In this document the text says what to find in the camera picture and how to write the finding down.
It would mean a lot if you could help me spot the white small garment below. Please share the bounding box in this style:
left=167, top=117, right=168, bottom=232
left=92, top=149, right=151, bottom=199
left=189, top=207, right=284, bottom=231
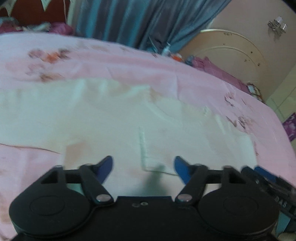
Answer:
left=1, top=79, right=257, bottom=174

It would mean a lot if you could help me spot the patterned pillow corner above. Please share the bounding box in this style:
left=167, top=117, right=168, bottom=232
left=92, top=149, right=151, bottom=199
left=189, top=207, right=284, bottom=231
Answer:
left=247, top=83, right=264, bottom=103

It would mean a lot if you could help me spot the magenta blanket by cream headboard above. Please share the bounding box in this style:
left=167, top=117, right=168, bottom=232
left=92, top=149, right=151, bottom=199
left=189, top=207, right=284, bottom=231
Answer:
left=192, top=57, right=250, bottom=94

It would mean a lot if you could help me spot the orange small box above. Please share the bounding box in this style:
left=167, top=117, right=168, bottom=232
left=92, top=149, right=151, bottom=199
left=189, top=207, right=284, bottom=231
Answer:
left=171, top=54, right=183, bottom=62

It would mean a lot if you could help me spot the white pump bottle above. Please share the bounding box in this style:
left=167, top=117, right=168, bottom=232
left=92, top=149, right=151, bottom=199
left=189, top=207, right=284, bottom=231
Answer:
left=161, top=43, right=171, bottom=57

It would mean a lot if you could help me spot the cream round headboard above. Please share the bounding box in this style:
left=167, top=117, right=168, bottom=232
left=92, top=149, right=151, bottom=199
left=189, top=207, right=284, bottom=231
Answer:
left=179, top=29, right=274, bottom=99

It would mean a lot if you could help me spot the pink floral bed sheet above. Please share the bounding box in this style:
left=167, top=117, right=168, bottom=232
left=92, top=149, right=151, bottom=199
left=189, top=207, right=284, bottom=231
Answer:
left=0, top=32, right=296, bottom=241

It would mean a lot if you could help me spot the magenta bedding by red headboard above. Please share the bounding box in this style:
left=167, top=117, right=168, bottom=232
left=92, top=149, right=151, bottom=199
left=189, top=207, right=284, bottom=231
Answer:
left=1, top=22, right=74, bottom=36

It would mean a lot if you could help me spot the blue-grey curtain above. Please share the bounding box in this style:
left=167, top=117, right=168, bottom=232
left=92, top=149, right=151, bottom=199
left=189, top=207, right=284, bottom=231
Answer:
left=75, top=1, right=230, bottom=54

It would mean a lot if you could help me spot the red scalloped headboard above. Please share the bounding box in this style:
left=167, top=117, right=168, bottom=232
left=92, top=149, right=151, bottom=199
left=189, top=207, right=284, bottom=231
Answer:
left=1, top=0, right=71, bottom=26

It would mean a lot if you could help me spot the purple patterned wall tile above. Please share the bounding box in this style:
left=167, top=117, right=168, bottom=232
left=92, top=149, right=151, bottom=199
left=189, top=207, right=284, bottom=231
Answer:
left=283, top=113, right=296, bottom=142

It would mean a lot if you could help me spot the silver wall hook fixture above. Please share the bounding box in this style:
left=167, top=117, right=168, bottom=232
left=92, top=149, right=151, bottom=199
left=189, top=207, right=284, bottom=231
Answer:
left=267, top=16, right=287, bottom=36

